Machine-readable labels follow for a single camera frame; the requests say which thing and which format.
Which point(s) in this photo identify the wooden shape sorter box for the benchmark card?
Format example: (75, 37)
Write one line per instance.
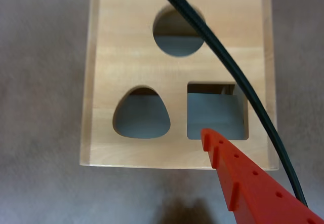
(126, 64)

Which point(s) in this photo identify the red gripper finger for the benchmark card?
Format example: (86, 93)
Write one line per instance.
(253, 191)

